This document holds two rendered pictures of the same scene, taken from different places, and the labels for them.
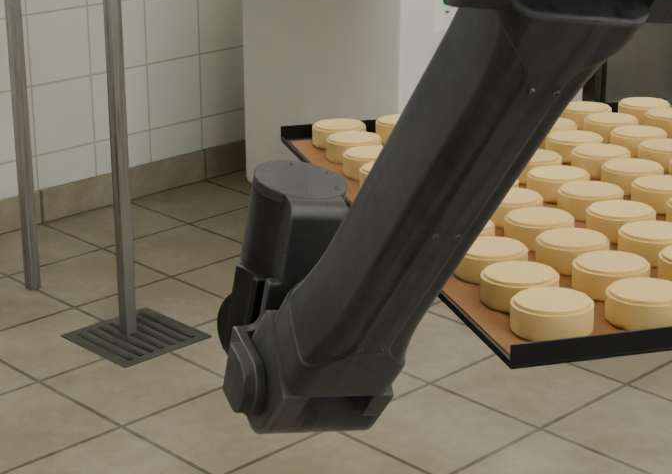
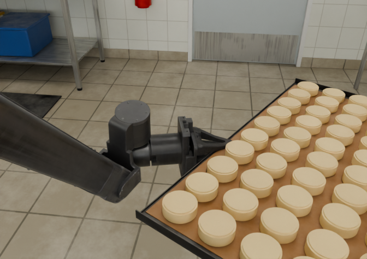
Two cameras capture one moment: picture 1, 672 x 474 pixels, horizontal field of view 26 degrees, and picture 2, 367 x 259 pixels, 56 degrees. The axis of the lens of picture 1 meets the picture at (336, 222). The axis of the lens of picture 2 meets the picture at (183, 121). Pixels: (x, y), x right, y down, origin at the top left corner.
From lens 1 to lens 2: 72 cm
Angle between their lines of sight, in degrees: 48
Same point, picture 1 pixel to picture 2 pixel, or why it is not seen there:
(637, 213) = (309, 182)
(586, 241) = (256, 183)
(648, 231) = (290, 194)
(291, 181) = (127, 110)
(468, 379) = not seen: outside the picture
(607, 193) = (323, 165)
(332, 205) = (123, 125)
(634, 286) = (217, 217)
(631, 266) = (240, 206)
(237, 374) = not seen: hidden behind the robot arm
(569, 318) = (169, 213)
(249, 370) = not seen: hidden behind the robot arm
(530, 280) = (195, 187)
